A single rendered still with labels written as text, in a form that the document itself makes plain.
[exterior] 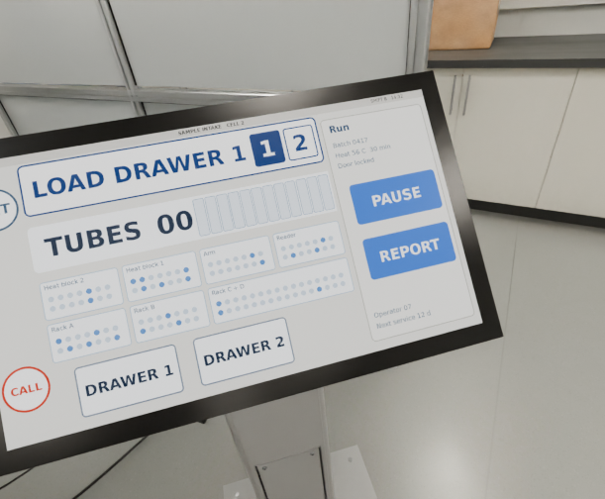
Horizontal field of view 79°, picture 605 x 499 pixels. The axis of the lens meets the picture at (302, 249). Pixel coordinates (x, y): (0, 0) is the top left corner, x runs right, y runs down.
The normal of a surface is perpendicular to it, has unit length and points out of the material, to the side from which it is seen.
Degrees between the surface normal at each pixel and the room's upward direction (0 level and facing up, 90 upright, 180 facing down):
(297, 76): 90
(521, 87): 90
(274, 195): 50
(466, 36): 92
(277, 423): 90
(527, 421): 0
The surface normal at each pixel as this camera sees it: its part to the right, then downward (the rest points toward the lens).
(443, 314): 0.12, -0.10
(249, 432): 0.24, 0.55
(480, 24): -0.40, 0.57
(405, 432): -0.09, -0.81
